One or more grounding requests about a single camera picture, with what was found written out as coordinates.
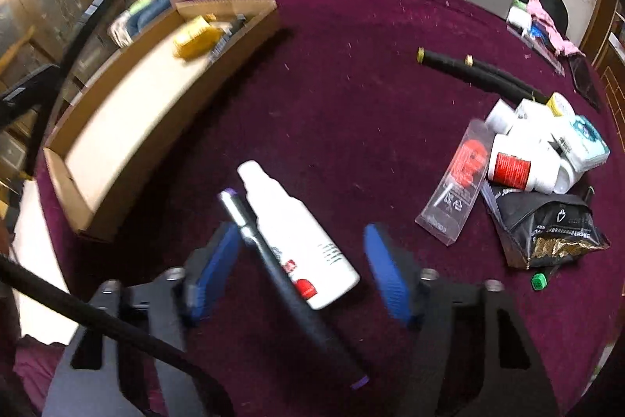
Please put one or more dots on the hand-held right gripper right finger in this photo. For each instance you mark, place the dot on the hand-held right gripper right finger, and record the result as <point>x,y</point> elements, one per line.
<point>388,275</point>

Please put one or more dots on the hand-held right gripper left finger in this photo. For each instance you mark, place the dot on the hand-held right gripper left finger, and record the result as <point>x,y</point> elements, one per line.
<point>218,268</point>

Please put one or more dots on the black marker purple caps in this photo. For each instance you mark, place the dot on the black marker purple caps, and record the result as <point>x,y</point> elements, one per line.
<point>293,295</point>

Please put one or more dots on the white spray bottle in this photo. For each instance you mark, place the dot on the white spray bottle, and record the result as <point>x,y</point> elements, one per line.
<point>293,231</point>

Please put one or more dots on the green capped marker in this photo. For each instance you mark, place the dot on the green capped marker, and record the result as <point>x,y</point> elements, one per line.
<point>538,281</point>

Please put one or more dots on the clear package red print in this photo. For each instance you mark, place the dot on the clear package red print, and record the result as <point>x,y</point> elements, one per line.
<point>464,172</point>

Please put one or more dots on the black pouch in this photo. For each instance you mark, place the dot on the black pouch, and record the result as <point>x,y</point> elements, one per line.
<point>542,226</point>

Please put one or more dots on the white bottle red label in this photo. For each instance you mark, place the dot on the white bottle red label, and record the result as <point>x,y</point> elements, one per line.
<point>532,163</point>

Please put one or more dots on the crumpled white paper wrapper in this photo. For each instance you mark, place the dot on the crumpled white paper wrapper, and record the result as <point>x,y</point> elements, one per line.
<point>500,115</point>

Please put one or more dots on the yellow packet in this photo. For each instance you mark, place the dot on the yellow packet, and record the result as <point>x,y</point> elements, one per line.
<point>195,38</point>

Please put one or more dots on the dark pen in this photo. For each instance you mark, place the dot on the dark pen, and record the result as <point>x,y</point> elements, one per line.
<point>228,35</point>

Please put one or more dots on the teal white package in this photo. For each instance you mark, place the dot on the teal white package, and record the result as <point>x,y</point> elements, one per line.
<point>588,143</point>

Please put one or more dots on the blue green cloth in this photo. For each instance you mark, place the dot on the blue green cloth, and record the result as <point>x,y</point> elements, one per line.
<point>141,14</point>

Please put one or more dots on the black metal stand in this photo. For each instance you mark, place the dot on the black metal stand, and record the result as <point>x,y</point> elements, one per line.
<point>73,41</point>

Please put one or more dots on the clear flat packet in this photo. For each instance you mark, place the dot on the clear flat packet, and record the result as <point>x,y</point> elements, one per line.
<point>542,48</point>

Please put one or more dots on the pink cloth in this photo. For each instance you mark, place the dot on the pink cloth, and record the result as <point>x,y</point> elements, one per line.
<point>549,26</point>

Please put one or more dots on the wooden sideboard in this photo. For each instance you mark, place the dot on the wooden sideboard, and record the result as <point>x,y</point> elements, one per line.
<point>610,41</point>

